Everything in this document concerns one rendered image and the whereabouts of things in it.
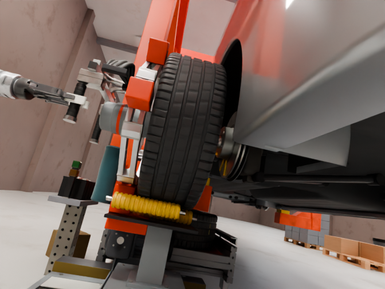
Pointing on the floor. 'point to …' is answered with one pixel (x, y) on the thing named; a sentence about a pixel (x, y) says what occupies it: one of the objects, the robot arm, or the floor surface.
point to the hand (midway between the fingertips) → (77, 101)
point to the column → (66, 234)
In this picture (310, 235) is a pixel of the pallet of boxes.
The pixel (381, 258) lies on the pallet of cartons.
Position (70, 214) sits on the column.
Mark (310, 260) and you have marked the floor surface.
